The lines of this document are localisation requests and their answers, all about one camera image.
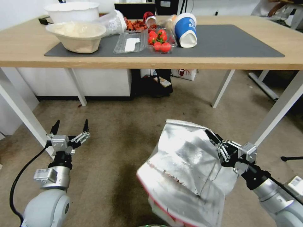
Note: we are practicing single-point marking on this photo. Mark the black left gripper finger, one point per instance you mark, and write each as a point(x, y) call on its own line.
point(83, 135)
point(55, 128)

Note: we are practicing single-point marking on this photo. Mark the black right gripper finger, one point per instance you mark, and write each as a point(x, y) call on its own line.
point(222, 152)
point(227, 144)

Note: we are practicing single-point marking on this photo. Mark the silver foil food delivery bag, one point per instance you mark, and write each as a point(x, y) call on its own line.
point(182, 165)

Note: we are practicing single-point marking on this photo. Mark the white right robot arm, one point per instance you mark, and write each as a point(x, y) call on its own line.
point(281, 205)

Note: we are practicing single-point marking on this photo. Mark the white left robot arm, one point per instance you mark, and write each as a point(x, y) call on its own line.
point(45, 208)

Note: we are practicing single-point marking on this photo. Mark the black bag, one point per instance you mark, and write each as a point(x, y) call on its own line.
point(146, 88)

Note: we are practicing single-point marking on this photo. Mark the white paper bag red print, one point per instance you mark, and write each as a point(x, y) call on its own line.
point(185, 73)

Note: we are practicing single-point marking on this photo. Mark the clear bag with bread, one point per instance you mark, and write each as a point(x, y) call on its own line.
point(168, 21)

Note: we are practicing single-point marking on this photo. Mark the black stand leg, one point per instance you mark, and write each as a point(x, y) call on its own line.
point(292, 158)

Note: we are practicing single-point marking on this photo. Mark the white cabinet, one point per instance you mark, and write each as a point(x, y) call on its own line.
point(99, 82)

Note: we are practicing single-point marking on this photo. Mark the grey desk foot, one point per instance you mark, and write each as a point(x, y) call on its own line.
point(264, 86)

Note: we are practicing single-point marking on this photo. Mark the wooden table with white legs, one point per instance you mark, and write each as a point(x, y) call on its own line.
point(23, 47)

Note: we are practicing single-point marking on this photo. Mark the small printed carton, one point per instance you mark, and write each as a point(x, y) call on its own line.
point(162, 81)

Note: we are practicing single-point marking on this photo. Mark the beige bowl with clear lid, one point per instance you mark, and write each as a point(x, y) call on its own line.
point(75, 35)

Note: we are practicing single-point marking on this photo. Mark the dark grey table mat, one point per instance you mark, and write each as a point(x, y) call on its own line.
point(225, 42)

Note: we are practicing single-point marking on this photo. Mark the white robot front shell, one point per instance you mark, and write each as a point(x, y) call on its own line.
point(150, 225)

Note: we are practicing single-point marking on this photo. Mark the clear plastic tray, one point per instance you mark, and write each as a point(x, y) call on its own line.
point(129, 43)

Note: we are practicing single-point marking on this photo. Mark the clear plastic cup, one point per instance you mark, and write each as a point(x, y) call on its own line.
point(113, 22)

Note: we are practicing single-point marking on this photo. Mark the large white plastic bowl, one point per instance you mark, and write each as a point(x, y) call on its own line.
point(71, 13)

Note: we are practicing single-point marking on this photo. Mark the clear box of red tomatoes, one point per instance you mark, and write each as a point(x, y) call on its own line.
point(159, 41)

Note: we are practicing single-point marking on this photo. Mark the red crayfish shells pile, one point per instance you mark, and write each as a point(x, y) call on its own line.
point(135, 24)

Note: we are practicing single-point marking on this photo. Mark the blue and white paper cup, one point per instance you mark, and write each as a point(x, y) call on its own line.
point(187, 27)

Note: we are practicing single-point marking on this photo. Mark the red and white can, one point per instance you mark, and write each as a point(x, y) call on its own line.
point(149, 19)

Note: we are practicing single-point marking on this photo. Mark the person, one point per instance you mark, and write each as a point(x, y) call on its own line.
point(277, 10)

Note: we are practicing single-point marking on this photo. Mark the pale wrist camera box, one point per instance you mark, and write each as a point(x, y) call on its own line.
point(248, 151)
point(60, 143)

